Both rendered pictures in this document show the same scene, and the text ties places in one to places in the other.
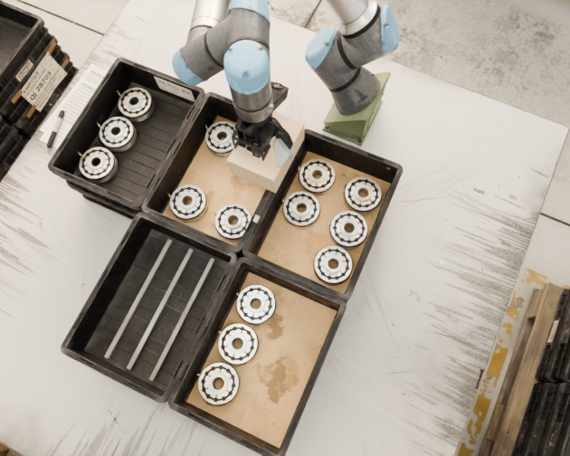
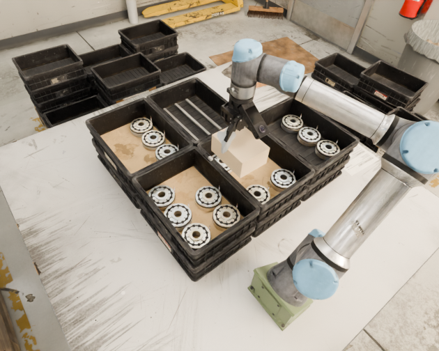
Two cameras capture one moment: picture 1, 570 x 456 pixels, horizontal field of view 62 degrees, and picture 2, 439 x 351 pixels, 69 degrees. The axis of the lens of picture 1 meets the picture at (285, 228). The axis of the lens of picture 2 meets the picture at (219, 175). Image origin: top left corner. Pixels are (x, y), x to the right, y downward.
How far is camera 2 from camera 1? 105 cm
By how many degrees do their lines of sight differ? 48
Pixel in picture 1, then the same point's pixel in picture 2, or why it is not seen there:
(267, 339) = (146, 154)
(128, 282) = (217, 117)
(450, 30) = not seen: outside the picture
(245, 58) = (247, 43)
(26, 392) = not seen: hidden behind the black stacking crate
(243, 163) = not seen: hidden behind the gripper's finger
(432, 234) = (146, 299)
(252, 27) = (272, 60)
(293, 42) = (369, 287)
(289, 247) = (189, 184)
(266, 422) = (109, 138)
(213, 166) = (265, 170)
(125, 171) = (283, 134)
